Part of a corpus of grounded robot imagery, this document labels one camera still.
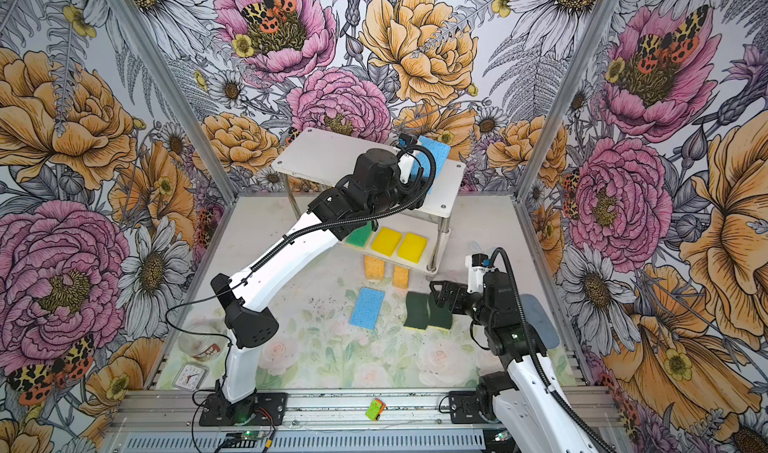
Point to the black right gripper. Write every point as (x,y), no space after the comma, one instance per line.
(448,286)

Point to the yellow sponge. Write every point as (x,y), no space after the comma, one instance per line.
(412,247)
(386,241)

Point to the blue cellulose sponge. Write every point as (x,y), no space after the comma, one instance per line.
(367,308)
(439,151)

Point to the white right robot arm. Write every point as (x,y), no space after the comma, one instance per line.
(525,395)

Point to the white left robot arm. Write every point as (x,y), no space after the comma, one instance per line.
(245,295)

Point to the white two-tier shelf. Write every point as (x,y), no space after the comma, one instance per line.
(324,157)

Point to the dark green scouring sponge right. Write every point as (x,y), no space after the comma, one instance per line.
(439,317)

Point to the dark green scouring sponge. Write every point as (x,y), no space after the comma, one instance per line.
(439,317)
(417,310)

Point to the dark green scouring sponge left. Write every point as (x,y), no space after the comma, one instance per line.
(417,310)

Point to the orange cellulose sponge right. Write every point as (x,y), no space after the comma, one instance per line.
(401,276)

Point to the orange cellulose sponge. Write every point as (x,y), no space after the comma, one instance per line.
(374,268)
(401,276)

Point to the orange cellulose sponge left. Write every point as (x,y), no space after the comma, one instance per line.
(374,268)

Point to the green orange small block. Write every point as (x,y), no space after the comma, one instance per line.
(375,409)

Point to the small white square clock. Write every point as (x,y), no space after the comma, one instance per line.
(190,376)

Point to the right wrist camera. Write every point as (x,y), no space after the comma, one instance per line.
(478,264)

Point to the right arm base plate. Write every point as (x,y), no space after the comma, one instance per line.
(467,407)

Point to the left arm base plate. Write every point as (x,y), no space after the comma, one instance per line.
(257,409)

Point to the aluminium front rail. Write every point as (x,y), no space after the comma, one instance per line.
(325,409)

